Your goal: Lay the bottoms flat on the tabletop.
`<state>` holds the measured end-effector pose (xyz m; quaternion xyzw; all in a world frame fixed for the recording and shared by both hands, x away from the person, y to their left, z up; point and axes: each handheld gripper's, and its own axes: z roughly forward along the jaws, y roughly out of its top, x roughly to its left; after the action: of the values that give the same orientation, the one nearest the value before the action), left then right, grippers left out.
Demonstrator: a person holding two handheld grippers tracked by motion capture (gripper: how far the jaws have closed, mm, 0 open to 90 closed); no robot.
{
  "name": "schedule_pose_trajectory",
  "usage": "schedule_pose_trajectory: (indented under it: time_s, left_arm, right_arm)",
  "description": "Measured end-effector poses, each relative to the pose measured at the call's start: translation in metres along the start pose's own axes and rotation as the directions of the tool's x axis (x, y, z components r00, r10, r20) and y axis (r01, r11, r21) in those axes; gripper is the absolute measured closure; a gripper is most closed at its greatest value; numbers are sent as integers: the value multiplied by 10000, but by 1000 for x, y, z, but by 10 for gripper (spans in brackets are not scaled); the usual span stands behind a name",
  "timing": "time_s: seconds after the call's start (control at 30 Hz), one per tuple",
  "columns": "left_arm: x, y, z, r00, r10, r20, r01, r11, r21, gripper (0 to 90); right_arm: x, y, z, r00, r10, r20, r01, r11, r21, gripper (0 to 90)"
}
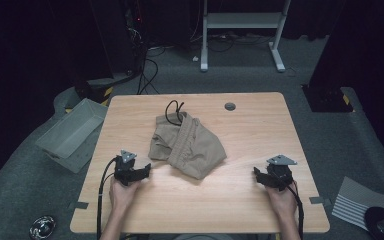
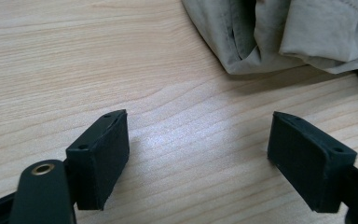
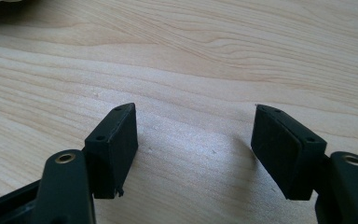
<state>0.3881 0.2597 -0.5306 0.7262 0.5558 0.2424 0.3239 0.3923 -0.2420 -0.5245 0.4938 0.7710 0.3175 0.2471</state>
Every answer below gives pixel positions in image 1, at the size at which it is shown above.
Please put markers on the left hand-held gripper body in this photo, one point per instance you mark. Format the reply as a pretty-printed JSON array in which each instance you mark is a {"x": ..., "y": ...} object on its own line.
[{"x": 124, "y": 168}]

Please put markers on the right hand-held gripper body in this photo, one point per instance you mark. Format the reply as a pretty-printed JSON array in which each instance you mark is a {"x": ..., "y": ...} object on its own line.
[{"x": 281, "y": 173}]

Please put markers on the beige shorts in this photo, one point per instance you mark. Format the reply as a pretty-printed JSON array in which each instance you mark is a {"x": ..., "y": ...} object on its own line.
[{"x": 193, "y": 150}]

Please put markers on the person's right hand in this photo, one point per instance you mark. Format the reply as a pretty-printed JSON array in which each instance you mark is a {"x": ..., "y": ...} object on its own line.
[{"x": 283, "y": 201}]

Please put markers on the person's left hand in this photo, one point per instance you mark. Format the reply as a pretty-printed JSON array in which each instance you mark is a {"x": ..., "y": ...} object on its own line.
[{"x": 121, "y": 198}]

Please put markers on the grey tape piece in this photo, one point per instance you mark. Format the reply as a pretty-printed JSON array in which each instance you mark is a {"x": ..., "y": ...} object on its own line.
[
  {"x": 81, "y": 205},
  {"x": 317, "y": 200}
]

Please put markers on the grey cardboard box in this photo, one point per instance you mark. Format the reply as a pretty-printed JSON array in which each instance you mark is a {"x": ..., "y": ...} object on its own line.
[{"x": 70, "y": 131}]

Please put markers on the striped grey sheet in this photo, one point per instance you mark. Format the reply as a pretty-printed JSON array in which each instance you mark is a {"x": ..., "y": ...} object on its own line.
[{"x": 353, "y": 196}]

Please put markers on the grey table grommet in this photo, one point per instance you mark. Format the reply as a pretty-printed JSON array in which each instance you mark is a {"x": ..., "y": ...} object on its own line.
[{"x": 230, "y": 106}]

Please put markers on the person's grey clothing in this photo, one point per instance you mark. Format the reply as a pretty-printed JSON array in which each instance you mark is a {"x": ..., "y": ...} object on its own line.
[{"x": 213, "y": 237}]

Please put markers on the black stand base yellow stripes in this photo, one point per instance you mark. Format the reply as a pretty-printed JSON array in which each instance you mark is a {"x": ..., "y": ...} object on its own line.
[
  {"x": 326, "y": 98},
  {"x": 95, "y": 88}
]

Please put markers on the shiny round object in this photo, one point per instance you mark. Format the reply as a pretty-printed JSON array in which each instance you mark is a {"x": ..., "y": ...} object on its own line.
[{"x": 42, "y": 228}]

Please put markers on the black round object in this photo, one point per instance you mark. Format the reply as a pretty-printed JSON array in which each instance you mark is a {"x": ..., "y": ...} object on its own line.
[{"x": 378, "y": 216}]

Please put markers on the white plug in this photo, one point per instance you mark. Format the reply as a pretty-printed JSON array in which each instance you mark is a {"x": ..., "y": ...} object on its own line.
[{"x": 195, "y": 58}]

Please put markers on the dark equipment rack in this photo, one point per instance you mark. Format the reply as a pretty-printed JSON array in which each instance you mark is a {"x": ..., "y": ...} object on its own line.
[{"x": 135, "y": 36}]

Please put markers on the white metal stand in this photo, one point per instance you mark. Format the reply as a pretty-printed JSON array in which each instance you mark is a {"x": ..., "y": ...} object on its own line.
[{"x": 243, "y": 20}]

